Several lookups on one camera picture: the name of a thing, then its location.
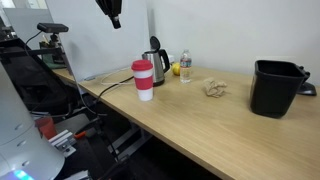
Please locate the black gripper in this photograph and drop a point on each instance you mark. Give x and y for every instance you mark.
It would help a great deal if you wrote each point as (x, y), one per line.
(110, 6)

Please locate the stainless steel electric kettle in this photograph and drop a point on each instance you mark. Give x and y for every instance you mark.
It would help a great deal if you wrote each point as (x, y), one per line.
(156, 68)

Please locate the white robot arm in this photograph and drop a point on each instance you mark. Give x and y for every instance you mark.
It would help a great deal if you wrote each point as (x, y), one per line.
(20, 143)

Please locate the white partition board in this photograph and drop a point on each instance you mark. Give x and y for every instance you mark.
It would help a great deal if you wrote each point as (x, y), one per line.
(96, 46)

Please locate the red and white travel cup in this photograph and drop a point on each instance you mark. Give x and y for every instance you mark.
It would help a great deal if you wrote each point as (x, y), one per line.
(143, 80)

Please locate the yellow lemon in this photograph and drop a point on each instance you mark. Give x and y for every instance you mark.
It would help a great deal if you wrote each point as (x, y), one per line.
(176, 69)

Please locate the green box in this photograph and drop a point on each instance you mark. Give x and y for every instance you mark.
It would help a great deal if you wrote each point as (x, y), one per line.
(50, 61)

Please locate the clear plastic water bottle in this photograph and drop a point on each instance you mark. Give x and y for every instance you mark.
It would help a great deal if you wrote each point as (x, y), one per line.
(185, 68)

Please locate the grey background panel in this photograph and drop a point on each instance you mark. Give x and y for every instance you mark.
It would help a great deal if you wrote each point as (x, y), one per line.
(26, 23)

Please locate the crumpled brown paper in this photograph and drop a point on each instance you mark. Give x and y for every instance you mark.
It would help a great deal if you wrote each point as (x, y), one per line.
(214, 88)

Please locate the red plastic cup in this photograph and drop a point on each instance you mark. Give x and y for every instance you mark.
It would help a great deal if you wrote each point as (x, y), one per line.
(46, 127)

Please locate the black plastic bin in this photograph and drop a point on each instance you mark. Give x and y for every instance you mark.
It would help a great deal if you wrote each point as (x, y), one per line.
(273, 90)

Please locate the black desk stand base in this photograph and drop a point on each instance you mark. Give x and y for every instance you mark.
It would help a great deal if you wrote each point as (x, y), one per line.
(306, 88)

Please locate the black stereo camera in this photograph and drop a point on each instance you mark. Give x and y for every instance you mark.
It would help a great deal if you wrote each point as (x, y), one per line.
(52, 27)

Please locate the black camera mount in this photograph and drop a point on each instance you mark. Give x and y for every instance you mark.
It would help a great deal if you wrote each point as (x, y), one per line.
(53, 45)

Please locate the aluminium bracket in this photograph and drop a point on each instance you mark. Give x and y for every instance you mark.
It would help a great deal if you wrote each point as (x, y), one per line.
(63, 141)

